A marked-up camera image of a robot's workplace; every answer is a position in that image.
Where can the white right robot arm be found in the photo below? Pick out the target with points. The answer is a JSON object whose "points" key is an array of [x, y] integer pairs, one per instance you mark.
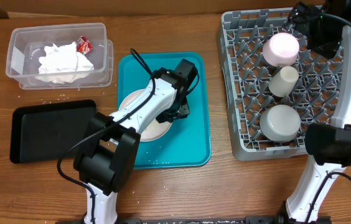
{"points": [[328, 145]]}

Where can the white napkin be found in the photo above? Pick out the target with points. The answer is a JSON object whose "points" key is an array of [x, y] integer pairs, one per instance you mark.
{"points": [[60, 64]]}

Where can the red snack wrapper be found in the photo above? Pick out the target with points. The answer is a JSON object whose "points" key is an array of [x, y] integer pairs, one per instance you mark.
{"points": [[84, 45]]}

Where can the clear plastic waste bin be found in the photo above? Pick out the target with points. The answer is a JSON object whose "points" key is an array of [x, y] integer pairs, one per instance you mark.
{"points": [[27, 45]]}

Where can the white cup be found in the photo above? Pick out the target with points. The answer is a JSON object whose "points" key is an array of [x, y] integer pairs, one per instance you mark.
{"points": [[284, 81]]}

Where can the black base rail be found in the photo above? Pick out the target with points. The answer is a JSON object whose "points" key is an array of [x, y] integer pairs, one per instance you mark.
{"points": [[247, 220]]}

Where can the grey dishwasher rack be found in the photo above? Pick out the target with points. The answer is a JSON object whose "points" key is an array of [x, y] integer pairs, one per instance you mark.
{"points": [[241, 37]]}

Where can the small pink bowl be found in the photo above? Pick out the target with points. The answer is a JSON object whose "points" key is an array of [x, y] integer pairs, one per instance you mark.
{"points": [[281, 50]]}

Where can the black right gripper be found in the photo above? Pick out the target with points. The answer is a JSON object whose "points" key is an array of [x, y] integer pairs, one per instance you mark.
{"points": [[327, 48]]}

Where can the grey saucer bowl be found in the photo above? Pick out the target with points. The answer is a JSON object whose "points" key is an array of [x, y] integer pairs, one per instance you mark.
{"points": [[280, 123]]}

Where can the teal serving tray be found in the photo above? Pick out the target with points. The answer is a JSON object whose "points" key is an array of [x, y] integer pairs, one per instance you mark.
{"points": [[187, 142]]}

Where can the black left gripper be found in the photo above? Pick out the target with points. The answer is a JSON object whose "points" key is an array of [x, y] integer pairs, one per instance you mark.
{"points": [[185, 111]]}

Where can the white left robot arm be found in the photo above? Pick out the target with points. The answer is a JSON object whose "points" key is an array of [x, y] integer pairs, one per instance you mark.
{"points": [[106, 158]]}

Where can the black tray bin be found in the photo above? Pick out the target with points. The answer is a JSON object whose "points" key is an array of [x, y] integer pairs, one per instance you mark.
{"points": [[45, 132]]}

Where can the large white plate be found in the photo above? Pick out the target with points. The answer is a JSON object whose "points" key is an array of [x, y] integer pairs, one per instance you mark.
{"points": [[154, 130]]}

